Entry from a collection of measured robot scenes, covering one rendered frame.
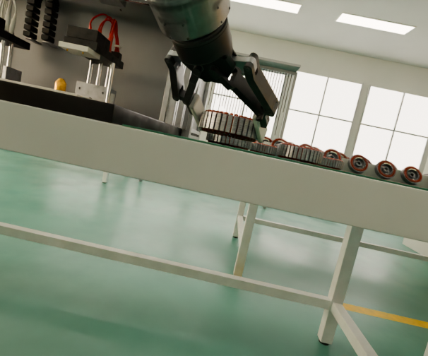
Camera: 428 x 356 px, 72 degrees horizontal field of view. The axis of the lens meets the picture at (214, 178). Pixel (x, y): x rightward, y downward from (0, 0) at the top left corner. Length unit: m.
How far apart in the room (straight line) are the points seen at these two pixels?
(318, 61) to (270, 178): 7.18
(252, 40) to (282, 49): 0.70
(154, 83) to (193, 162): 0.57
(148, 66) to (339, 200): 0.66
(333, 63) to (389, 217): 7.24
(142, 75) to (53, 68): 0.25
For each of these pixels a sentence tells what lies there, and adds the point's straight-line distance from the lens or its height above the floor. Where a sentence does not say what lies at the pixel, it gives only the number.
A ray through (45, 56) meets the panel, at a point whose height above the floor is 0.88.
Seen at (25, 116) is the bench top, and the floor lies 0.74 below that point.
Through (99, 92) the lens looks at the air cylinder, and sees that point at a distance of 0.75.
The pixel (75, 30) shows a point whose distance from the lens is 0.72.
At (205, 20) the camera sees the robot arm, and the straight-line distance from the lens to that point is 0.36.
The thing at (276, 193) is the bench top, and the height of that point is 0.71.
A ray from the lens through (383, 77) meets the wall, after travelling 7.88.
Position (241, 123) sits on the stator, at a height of 0.79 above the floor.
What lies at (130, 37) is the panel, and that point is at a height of 0.98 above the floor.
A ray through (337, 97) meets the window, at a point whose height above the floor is 2.33.
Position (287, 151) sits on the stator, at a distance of 0.73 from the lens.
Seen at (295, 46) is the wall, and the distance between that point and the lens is 7.44.
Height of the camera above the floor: 0.75
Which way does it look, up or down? 7 degrees down
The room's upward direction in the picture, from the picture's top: 12 degrees clockwise
